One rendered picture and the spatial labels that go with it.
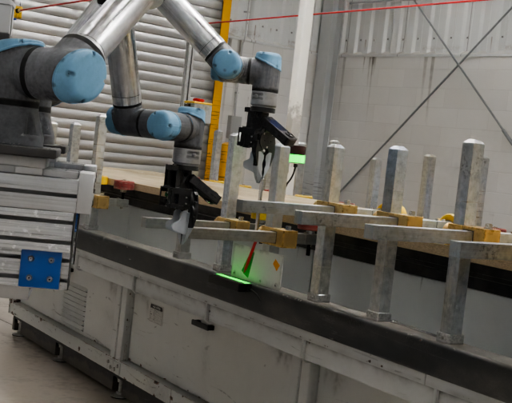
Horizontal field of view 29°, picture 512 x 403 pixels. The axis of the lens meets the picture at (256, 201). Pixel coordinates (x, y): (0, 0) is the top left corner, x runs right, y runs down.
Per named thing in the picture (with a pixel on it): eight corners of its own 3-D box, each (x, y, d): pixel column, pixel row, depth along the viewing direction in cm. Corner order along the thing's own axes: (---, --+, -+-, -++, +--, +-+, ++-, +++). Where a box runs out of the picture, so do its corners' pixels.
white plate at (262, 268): (278, 291, 281) (282, 255, 280) (230, 275, 302) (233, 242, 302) (280, 291, 281) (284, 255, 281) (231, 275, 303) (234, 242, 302)
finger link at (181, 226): (166, 243, 266) (170, 209, 266) (186, 244, 270) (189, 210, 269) (171, 245, 264) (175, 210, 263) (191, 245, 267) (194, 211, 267)
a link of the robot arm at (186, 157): (193, 149, 272) (208, 151, 265) (190, 165, 272) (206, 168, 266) (168, 146, 268) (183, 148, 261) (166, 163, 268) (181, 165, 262)
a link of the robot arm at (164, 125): (132, 137, 256) (155, 139, 266) (169, 141, 251) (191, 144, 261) (135, 106, 256) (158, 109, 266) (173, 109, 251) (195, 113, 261)
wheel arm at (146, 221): (145, 230, 289) (146, 216, 289) (140, 229, 292) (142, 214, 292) (270, 237, 313) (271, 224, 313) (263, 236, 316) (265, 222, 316)
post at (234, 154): (218, 288, 309) (235, 133, 307) (212, 285, 312) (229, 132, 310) (228, 288, 311) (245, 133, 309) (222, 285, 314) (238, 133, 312)
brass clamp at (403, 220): (403, 237, 239) (406, 215, 238) (367, 229, 250) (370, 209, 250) (422, 237, 242) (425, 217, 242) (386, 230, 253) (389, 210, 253)
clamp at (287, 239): (282, 248, 281) (283, 230, 281) (255, 241, 292) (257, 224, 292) (298, 249, 284) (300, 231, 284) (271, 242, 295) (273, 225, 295)
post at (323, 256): (314, 323, 268) (335, 144, 265) (306, 320, 271) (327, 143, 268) (325, 322, 270) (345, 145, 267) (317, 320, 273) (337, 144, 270)
